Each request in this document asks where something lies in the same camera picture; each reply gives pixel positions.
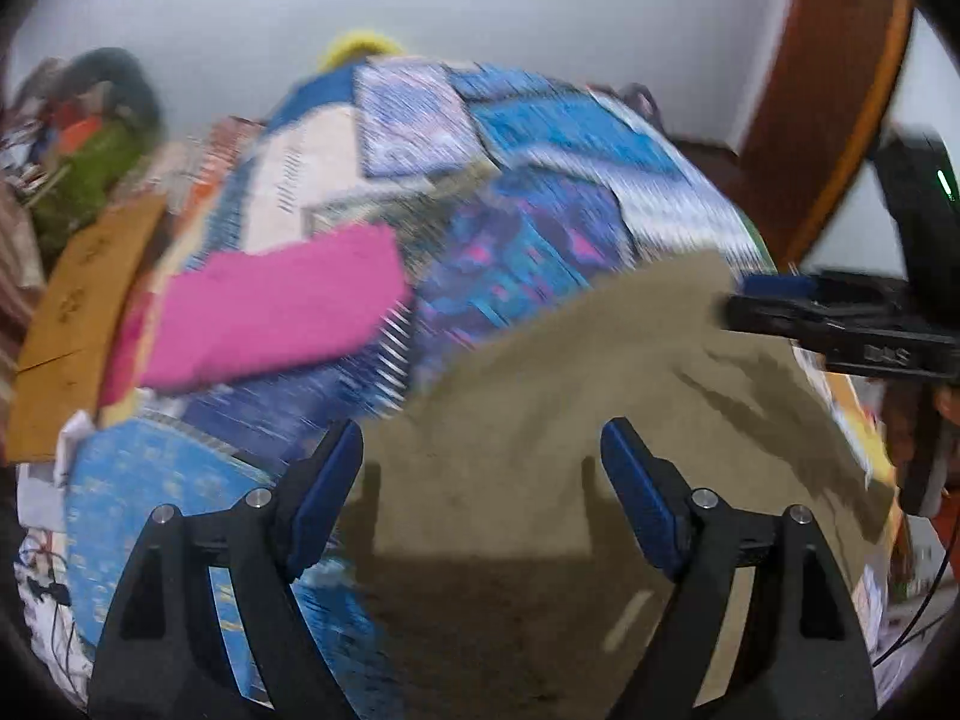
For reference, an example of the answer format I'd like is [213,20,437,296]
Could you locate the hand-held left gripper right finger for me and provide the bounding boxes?
[600,418,879,720]

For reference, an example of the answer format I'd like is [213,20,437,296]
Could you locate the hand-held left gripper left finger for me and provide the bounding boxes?
[88,419,365,720]

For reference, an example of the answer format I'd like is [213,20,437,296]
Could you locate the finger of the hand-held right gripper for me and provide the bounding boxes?
[718,274,920,361]

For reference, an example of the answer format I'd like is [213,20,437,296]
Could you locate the khaki pants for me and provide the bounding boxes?
[328,249,899,720]

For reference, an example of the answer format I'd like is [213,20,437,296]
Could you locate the pink folded cloth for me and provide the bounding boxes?
[100,223,412,404]

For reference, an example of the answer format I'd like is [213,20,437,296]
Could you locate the brown wooden door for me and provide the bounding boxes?
[664,0,917,271]

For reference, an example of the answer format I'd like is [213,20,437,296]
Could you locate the blue patchwork blanket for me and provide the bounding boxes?
[56,56,912,720]

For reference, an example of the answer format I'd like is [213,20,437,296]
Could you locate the brown cardboard sheet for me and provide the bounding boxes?
[6,195,167,464]

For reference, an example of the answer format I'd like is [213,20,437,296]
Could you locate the pile of clothes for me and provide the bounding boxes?
[0,47,164,361]

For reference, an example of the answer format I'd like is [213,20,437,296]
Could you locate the yellow round object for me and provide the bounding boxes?
[321,31,407,70]

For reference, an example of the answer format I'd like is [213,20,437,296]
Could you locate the black cable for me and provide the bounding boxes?
[870,514,960,668]

